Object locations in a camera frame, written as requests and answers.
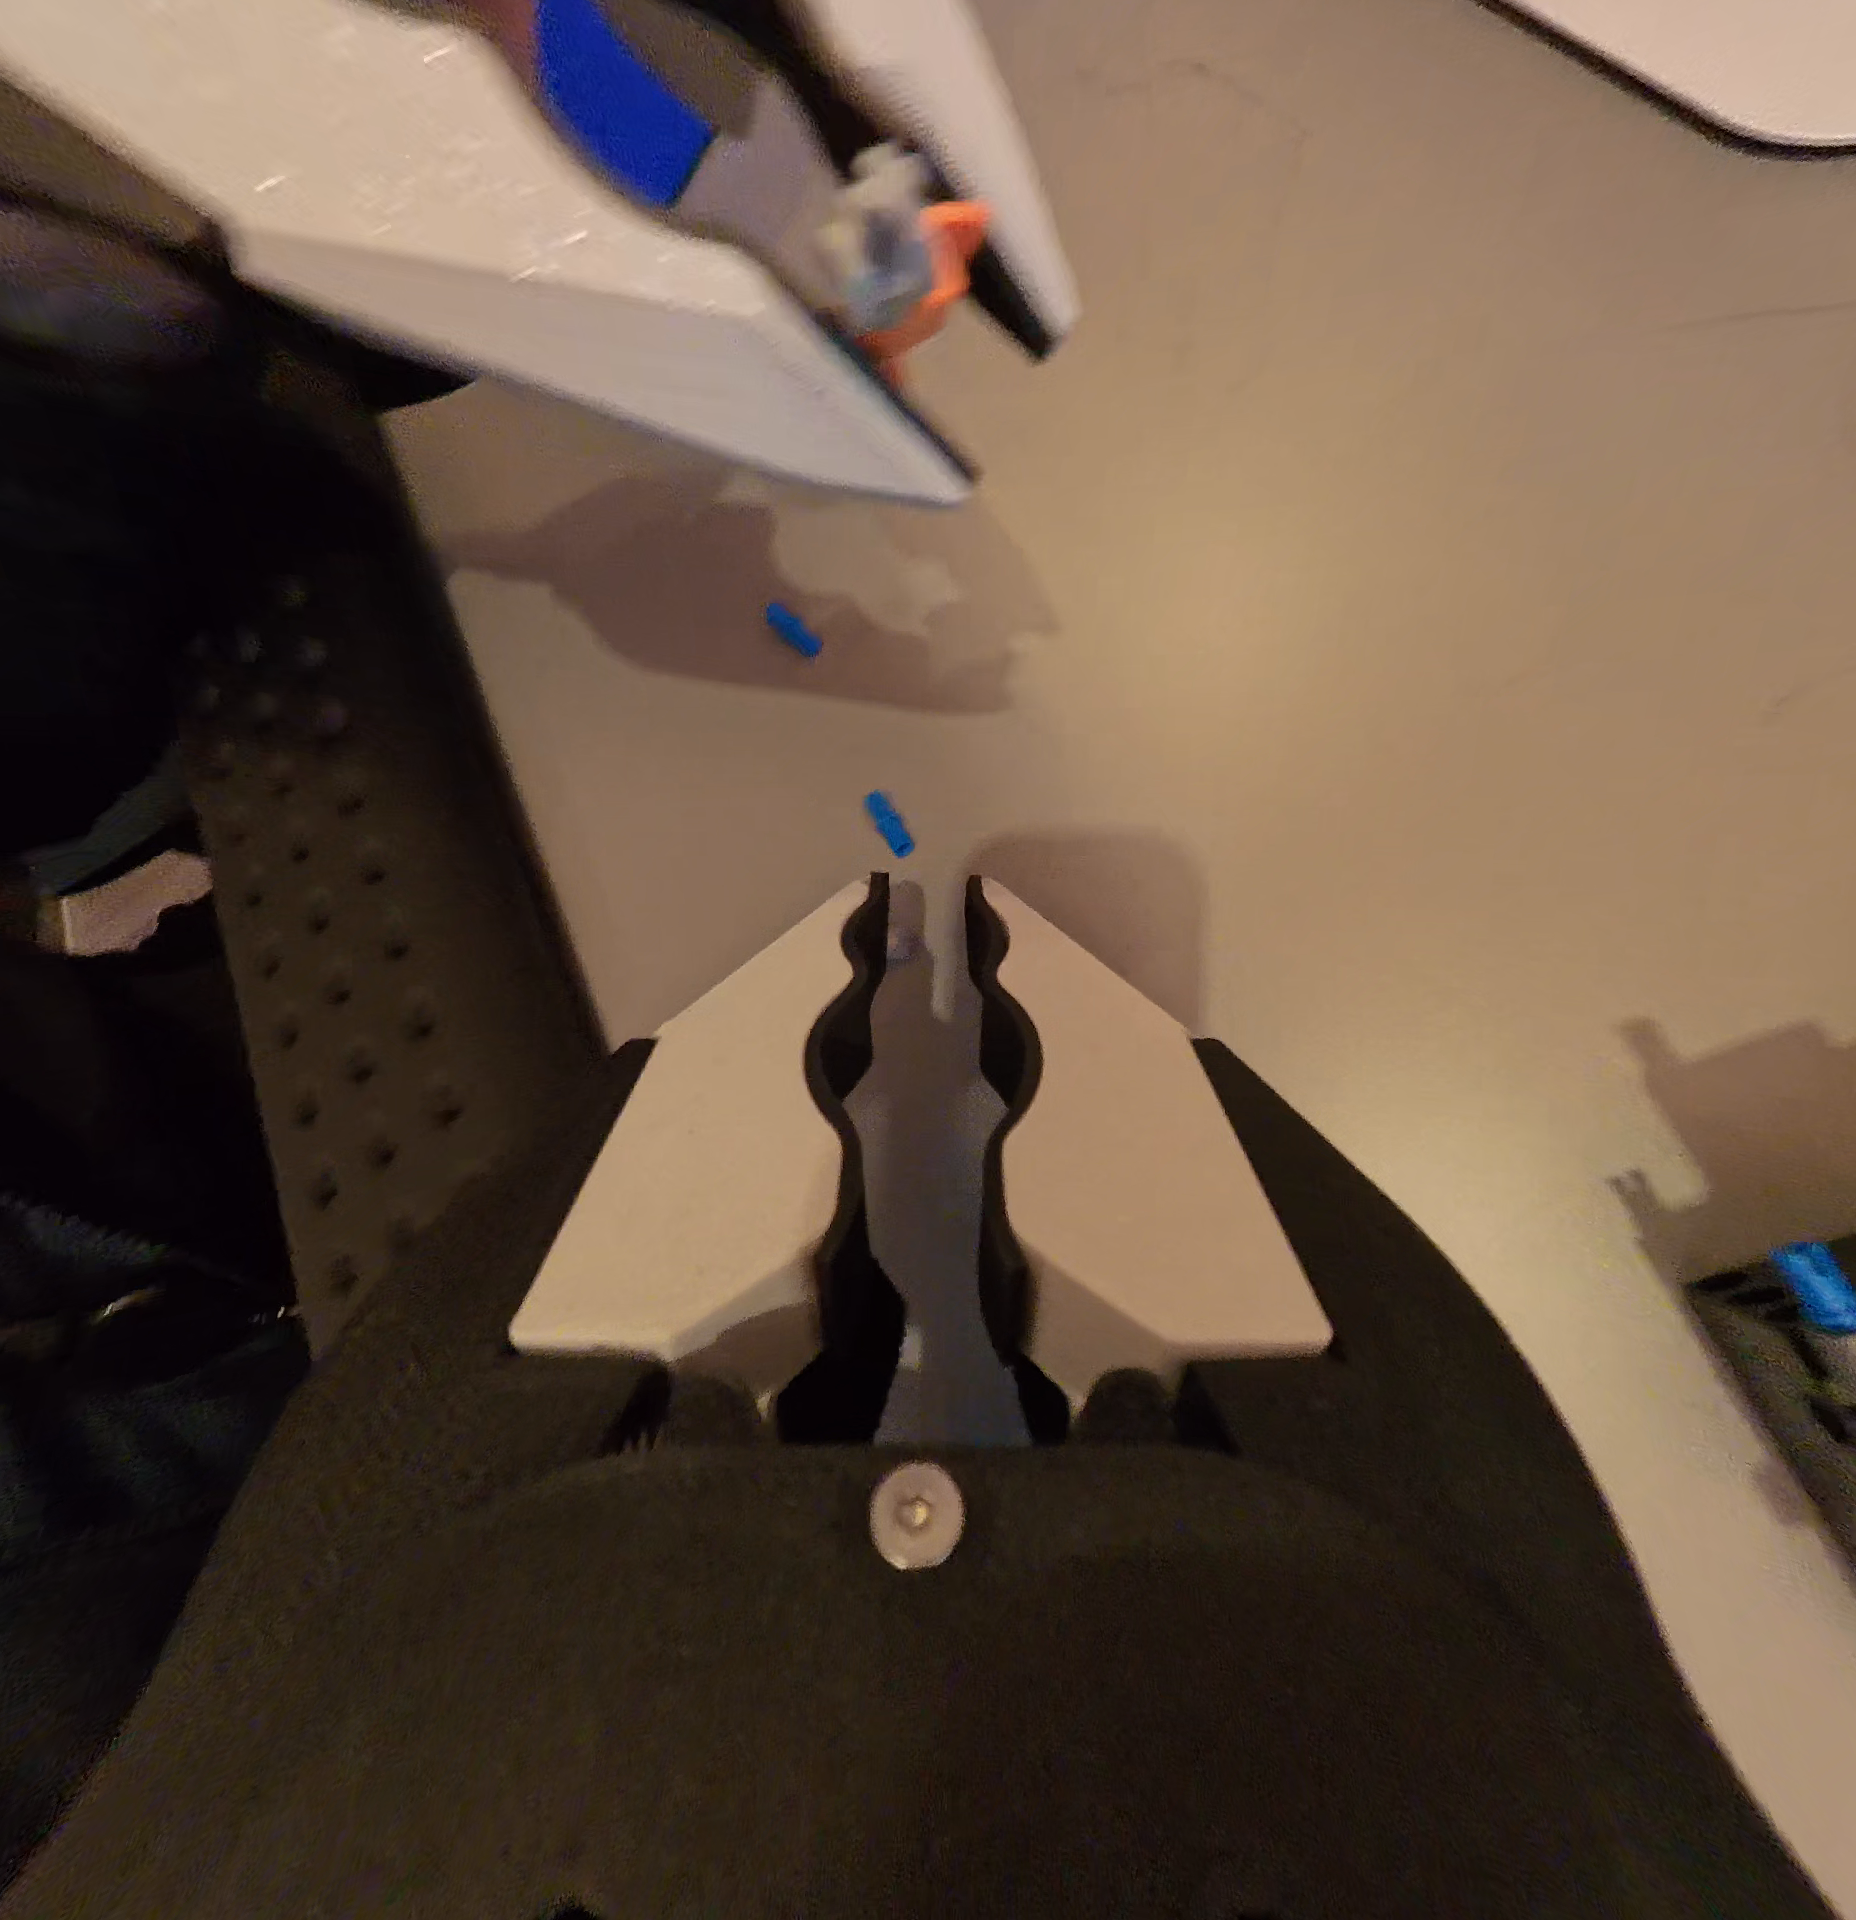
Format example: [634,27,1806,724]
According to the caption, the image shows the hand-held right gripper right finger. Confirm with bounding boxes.
[959,875,1336,1452]

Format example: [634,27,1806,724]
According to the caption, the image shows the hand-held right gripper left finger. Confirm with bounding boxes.
[510,875,907,1446]

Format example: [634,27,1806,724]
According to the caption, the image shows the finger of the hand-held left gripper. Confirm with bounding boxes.
[780,0,1089,367]
[0,0,976,509]

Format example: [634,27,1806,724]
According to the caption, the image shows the orange pointed plastic piece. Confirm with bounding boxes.
[869,201,993,374]

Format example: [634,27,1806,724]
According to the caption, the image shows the grey plastic pin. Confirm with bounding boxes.
[823,141,930,335]

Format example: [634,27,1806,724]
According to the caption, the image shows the black dimpled panel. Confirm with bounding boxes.
[181,557,599,1354]

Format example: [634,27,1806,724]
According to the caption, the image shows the toy building-block model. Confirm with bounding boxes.
[1681,1226,1856,1520]

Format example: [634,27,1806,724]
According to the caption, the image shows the white book stand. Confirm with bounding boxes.
[1484,0,1856,156]

